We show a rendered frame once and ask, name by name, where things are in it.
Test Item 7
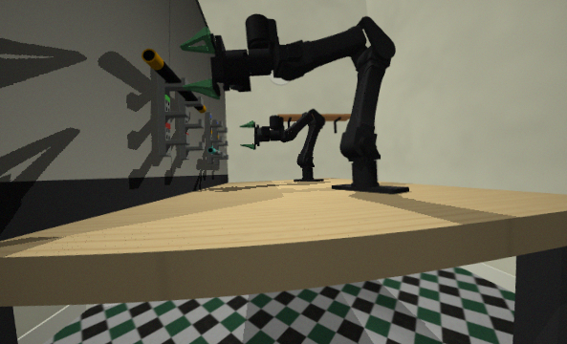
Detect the grey metal bar with teal ends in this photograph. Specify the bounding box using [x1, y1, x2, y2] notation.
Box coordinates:
[207, 147, 220, 155]

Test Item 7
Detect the black bar with yellow end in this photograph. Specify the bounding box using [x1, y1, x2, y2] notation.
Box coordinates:
[142, 49, 206, 113]

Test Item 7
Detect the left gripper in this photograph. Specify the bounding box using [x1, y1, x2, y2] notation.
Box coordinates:
[180, 27, 251, 99]

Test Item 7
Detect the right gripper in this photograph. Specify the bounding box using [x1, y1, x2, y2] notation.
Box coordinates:
[240, 121, 260, 150]

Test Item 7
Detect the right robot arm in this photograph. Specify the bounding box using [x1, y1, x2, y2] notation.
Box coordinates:
[257, 109, 325, 182]

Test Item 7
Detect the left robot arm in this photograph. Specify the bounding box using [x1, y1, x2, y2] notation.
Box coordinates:
[244, 14, 409, 194]

